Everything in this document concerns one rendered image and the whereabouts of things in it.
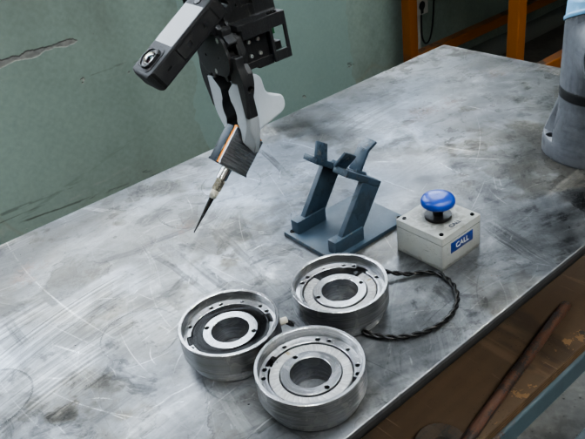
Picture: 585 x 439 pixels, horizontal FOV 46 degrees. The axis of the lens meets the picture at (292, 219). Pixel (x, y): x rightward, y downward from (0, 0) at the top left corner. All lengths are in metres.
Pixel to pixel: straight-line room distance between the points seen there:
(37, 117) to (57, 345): 1.51
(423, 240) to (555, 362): 0.35
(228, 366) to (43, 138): 1.69
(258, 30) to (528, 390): 0.61
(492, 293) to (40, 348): 0.51
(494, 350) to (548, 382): 0.09
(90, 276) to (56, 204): 1.47
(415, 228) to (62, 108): 1.64
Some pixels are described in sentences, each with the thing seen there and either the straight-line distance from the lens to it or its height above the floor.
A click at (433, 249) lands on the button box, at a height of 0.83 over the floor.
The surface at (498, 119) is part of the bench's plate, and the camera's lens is 1.17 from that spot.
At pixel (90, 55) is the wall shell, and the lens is 2.30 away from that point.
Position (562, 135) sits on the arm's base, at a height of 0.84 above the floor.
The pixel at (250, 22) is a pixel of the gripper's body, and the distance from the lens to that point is 0.76.
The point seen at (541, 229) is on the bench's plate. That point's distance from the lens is 0.89.
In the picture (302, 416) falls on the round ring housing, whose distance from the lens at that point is 0.62.
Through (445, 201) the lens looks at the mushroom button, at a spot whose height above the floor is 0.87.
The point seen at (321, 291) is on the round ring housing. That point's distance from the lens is 0.75.
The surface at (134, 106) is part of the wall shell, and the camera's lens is 2.40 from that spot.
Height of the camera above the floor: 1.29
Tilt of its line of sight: 32 degrees down
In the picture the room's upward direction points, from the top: 8 degrees counter-clockwise
